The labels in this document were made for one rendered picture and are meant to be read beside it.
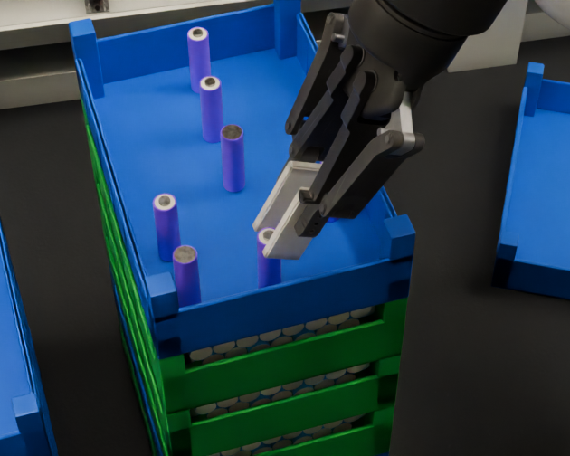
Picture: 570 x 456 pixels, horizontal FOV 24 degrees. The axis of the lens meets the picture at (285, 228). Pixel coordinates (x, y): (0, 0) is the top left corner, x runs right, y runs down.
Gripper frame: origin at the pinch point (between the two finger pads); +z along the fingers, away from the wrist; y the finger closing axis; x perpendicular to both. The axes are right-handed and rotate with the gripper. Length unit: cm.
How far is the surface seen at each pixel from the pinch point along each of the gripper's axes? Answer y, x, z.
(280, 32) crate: 24.2, -7.9, 2.1
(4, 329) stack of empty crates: 13.8, 10.6, 31.9
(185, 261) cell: -0.6, 6.8, 5.3
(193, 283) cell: -0.9, 5.4, 7.5
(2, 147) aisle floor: 60, -3, 53
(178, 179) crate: 12.9, 1.9, 10.2
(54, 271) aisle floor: 38, -5, 52
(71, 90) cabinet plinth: 65, -11, 47
